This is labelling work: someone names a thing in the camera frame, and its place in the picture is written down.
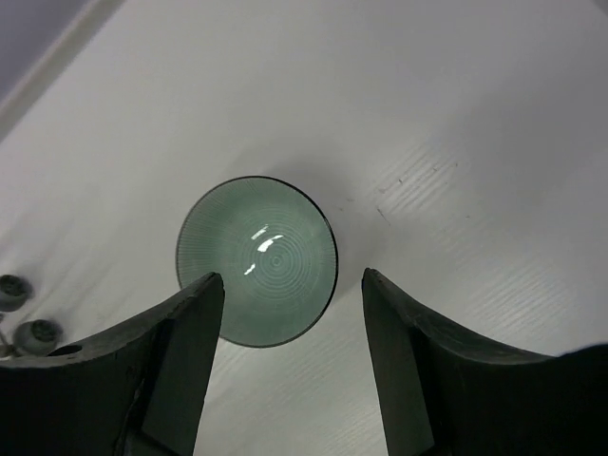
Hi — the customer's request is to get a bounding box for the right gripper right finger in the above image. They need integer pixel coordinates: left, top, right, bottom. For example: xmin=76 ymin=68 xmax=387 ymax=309
xmin=362 ymin=269 xmax=607 ymax=455

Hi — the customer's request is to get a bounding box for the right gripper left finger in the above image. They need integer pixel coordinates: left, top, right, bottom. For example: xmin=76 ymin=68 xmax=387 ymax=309
xmin=1 ymin=273 xmax=223 ymax=455

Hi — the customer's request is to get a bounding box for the teal ceramic bowl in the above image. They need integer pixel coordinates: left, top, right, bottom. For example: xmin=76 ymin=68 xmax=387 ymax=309
xmin=175 ymin=176 xmax=339 ymax=349

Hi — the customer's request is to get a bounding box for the grey wire dish rack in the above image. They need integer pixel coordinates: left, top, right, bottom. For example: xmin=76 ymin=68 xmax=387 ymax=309
xmin=1 ymin=274 xmax=64 ymax=360

